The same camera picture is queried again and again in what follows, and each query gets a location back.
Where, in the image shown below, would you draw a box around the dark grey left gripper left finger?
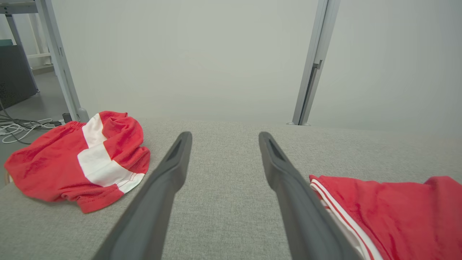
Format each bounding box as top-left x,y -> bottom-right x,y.
92,131 -> 193,260

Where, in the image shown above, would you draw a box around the red shorts white stripe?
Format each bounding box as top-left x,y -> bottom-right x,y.
4,110 -> 151,214

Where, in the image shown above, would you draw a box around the grey metal table frame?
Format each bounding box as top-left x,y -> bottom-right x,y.
0,0 -> 40,92

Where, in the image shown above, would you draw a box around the grey metal table leg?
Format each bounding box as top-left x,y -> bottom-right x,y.
34,0 -> 90,123

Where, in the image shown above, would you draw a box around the grey partition post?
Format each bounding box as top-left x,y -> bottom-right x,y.
292,0 -> 341,126

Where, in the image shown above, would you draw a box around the white floor cables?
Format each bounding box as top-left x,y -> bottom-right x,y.
0,118 -> 55,144

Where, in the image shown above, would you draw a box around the white shelf frame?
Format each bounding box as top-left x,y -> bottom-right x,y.
27,14 -> 55,71

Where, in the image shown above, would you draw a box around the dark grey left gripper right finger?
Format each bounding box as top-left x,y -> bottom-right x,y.
258,131 -> 361,260

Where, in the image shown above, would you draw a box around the dark grey cabinet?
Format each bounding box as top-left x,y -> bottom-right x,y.
0,39 -> 38,111

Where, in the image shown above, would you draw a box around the red Bulls 23 jersey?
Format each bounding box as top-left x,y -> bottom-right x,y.
309,175 -> 462,260

